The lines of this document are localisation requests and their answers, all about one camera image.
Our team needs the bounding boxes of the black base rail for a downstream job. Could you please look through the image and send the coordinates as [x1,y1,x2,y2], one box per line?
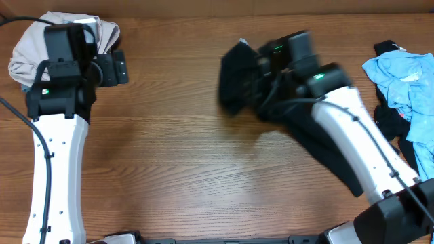
[86,230,340,244]

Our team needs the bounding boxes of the folded beige trousers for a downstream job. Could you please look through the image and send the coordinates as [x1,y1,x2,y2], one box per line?
[8,12,120,87]

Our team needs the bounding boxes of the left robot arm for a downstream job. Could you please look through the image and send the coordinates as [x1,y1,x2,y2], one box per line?
[22,22,128,243]

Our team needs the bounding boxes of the black t-shirt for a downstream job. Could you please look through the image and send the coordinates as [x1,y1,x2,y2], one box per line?
[218,41,363,197]

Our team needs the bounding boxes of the light blue shirt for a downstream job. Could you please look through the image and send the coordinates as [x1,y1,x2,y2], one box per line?
[362,50,433,181]

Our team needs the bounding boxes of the black garment under blue shirt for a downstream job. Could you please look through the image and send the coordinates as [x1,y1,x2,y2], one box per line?
[374,40,420,174]

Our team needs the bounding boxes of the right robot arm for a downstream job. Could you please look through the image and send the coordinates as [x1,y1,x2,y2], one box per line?
[252,30,433,244]

